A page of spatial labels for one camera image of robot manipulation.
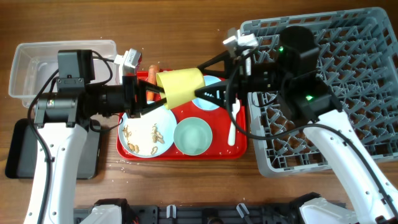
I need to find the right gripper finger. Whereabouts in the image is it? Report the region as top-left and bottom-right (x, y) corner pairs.
(197, 50), (232, 77)
(194, 82), (228, 108)

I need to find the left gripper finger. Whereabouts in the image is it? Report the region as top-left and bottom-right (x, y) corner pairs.
(137, 80), (164, 93)
(136, 98), (167, 118)

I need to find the light blue bowl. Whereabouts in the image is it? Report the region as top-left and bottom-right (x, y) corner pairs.
(192, 75), (221, 111)

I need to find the white plastic spoon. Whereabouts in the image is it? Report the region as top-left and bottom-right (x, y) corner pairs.
(228, 99), (241, 146)

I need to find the yellow plastic cup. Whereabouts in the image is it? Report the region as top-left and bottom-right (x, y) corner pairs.
(156, 68), (205, 110)

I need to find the green bowl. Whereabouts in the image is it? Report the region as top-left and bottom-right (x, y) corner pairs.
(174, 117), (213, 156)

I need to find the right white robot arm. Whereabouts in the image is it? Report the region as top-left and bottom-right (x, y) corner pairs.
(195, 26), (397, 223)

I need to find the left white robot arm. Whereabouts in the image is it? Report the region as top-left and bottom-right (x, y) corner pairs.
(24, 50), (166, 223)

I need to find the grey dishwasher rack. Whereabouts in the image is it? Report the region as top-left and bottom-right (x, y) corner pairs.
(240, 7), (397, 177)

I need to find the orange carrot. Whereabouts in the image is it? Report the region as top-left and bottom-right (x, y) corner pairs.
(147, 65), (160, 101)

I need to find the light blue plate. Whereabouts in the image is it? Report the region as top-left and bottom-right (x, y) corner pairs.
(118, 106), (177, 159)

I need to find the red plastic serving tray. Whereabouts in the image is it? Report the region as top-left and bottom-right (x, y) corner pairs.
(116, 94), (248, 161)

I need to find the clear plastic storage bin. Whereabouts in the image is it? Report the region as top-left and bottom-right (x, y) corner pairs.
(9, 40), (118, 108)

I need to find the black rectangular tray bin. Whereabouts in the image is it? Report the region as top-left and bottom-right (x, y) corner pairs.
(5, 118), (101, 180)

